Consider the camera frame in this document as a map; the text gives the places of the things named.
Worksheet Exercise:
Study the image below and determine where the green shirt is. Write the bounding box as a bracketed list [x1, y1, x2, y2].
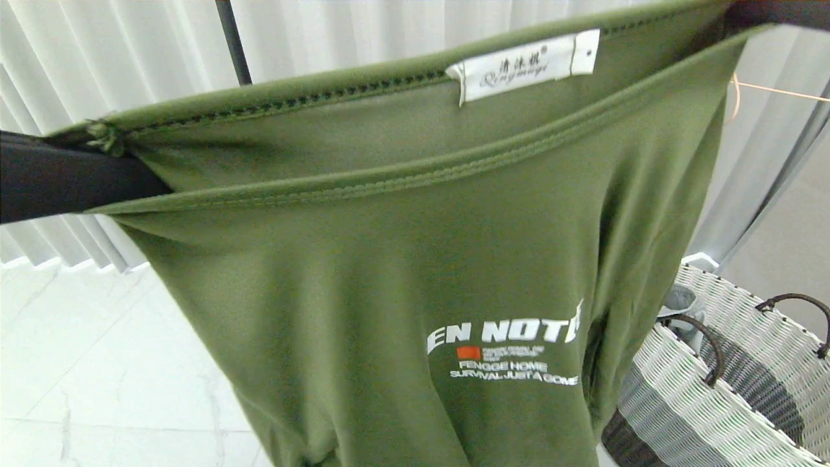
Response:
[42, 0, 776, 467]

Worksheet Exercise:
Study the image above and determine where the black clothes rack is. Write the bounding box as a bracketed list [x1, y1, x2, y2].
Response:
[215, 0, 254, 87]

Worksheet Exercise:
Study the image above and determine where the white laundry basket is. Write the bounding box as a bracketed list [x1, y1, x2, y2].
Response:
[600, 263, 830, 467]

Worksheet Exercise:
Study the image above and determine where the pale grey garment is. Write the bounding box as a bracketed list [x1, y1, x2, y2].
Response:
[660, 284, 707, 354]

